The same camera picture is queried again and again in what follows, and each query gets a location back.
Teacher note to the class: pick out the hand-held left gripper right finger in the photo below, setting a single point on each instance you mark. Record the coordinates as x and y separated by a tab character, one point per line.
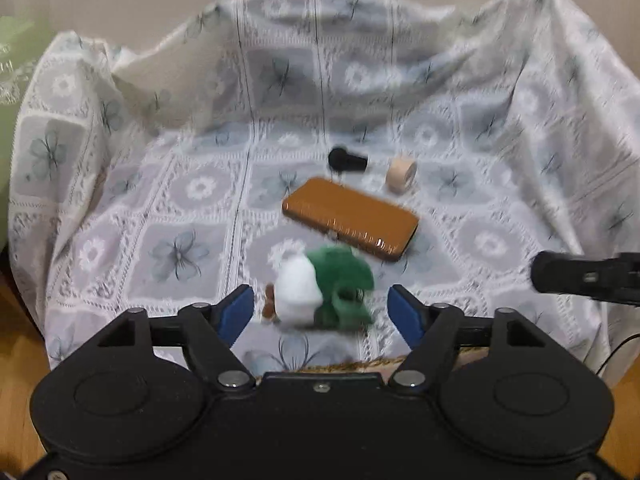
402	312

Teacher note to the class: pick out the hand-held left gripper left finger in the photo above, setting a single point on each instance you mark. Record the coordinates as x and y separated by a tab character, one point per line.
237	312

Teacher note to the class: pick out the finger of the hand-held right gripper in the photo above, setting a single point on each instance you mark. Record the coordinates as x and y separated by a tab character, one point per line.
575	275

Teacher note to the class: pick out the white and green plush toy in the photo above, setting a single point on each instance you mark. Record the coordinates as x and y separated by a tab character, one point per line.
300	285

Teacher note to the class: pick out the wicker basket with fabric liner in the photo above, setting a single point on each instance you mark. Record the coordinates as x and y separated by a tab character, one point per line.
350	365

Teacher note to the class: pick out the brown leather wallet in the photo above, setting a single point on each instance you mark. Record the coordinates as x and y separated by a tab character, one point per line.
350	217

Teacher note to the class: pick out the white floral lace cloth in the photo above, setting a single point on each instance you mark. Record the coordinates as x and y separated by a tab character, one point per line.
175	200

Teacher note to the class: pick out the beige tape roll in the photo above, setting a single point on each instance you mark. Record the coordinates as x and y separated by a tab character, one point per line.
401	174

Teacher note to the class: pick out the black makeup brush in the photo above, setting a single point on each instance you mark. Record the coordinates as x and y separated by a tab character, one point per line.
347	160

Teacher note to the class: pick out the green printed pillow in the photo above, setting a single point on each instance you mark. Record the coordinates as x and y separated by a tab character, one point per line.
17	60

